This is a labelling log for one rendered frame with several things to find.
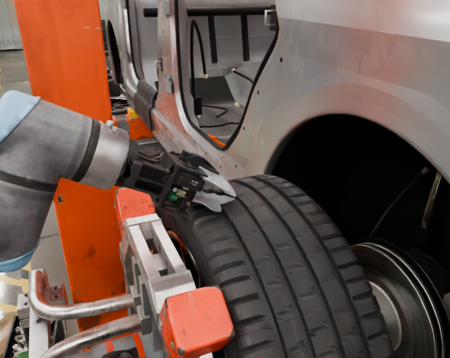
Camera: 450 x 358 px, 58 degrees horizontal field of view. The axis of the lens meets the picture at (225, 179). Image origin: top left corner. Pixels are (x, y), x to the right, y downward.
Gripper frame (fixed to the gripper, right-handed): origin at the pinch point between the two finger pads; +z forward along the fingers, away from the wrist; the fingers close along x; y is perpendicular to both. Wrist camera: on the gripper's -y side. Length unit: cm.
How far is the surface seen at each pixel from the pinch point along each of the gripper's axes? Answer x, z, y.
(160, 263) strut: -15.0, -6.5, 1.3
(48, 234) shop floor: -124, 17, -210
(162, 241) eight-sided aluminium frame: -11.9, -7.0, -0.5
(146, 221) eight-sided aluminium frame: -12.1, -8.1, -7.8
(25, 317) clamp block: -40.6, -20.1, -14.2
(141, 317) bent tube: -23.6, -7.1, 4.7
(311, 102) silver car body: 20.9, 14.8, -10.1
